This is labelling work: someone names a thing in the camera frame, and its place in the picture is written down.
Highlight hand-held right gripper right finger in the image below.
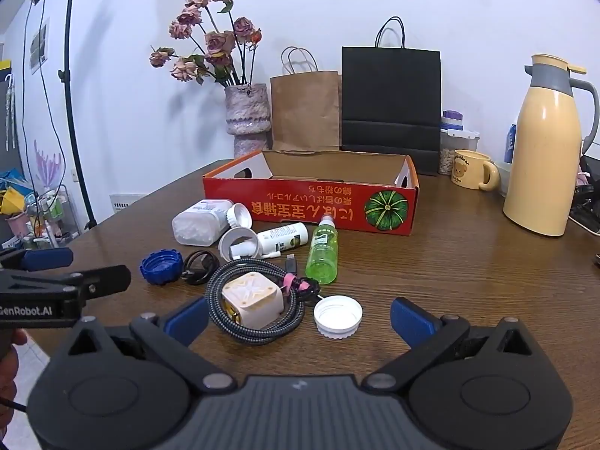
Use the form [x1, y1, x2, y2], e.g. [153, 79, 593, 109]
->
[364, 296, 541, 393]

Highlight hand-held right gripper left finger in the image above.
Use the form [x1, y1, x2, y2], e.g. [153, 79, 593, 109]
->
[60, 296, 237, 393]

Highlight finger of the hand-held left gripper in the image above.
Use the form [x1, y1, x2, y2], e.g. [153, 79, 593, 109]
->
[68, 264, 132, 309]
[0, 247, 74, 273]

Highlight black cable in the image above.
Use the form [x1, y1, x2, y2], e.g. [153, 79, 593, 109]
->
[180, 249, 221, 287]

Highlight grey braided cable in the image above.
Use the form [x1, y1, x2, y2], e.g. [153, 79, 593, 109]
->
[204, 253, 322, 346]

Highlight cream cube charger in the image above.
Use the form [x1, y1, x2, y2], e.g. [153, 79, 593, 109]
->
[220, 271, 286, 331]

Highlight small white ribbed cap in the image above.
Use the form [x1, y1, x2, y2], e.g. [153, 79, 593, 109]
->
[226, 203, 254, 231]

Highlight red cardboard box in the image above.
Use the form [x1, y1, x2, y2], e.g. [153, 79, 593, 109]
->
[202, 150, 419, 237]

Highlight person's left hand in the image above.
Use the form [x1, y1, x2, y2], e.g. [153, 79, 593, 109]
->
[0, 329, 30, 432]

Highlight metal storage rack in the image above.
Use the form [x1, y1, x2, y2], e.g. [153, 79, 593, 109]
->
[18, 184, 81, 250]

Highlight colourful paper packets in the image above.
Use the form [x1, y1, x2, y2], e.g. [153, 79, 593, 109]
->
[0, 168, 35, 220]

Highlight wide white screw lid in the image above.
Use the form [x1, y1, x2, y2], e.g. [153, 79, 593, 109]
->
[312, 294, 365, 341]

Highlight purple flower decoration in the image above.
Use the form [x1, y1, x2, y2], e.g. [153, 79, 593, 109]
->
[33, 139, 65, 189]

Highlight white plastic packet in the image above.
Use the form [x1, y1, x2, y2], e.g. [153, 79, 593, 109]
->
[171, 199, 235, 247]

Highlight green spray bottle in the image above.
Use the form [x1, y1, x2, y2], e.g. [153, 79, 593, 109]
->
[305, 214, 339, 286]

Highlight white bottle green label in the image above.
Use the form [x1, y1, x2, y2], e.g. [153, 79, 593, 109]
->
[256, 222, 309, 255]

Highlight yellow bear mug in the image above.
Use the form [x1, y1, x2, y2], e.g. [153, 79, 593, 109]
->
[451, 150, 501, 192]

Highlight clear plastic food container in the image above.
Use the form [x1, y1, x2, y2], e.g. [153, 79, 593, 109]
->
[439, 126, 481, 177]

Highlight black light stand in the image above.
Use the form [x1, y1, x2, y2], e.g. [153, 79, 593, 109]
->
[22, 0, 98, 232]

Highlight yellow thermos jug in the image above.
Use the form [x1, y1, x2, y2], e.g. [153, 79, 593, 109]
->
[502, 54, 600, 238]

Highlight black device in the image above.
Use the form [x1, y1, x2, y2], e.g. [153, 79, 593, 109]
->
[567, 141, 600, 236]

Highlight purple speckled vase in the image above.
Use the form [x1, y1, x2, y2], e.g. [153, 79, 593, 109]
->
[224, 83, 273, 158]

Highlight black paper bag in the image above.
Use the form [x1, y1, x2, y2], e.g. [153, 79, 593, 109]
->
[340, 16, 442, 177]

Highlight brown paper bag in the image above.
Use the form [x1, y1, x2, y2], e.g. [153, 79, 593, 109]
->
[269, 46, 341, 153]

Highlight dried pink roses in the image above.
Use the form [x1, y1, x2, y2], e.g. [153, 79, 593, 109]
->
[149, 0, 263, 88]

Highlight white wall socket strip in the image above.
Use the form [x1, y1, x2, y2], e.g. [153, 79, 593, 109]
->
[109, 192, 146, 210]

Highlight wall picture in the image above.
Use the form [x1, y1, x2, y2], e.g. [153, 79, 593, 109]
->
[29, 17, 50, 75]

